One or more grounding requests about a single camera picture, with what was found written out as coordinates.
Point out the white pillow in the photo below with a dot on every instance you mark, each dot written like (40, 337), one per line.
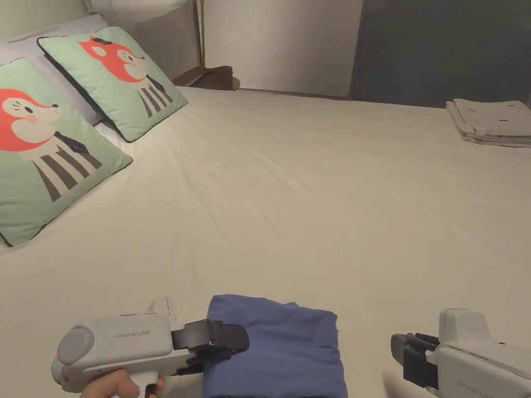
(62, 78)

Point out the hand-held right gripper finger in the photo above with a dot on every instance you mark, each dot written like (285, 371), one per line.
(410, 340)
(419, 367)

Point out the bed with beige sheet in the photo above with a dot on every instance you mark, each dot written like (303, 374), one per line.
(298, 186)

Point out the dark blue garment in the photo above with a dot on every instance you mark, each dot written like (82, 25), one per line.
(278, 352)

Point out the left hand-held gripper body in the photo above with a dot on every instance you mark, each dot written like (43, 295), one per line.
(120, 340)

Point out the green fox print cushion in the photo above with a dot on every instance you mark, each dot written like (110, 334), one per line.
(37, 166)
(112, 78)

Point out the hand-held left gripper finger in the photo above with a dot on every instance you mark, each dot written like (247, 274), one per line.
(230, 336)
(209, 360)

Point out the person's left hand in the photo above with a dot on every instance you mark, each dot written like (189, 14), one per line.
(112, 385)

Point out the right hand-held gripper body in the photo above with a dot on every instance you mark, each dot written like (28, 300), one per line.
(481, 356)

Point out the folded white cloth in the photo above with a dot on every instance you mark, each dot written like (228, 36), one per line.
(489, 120)

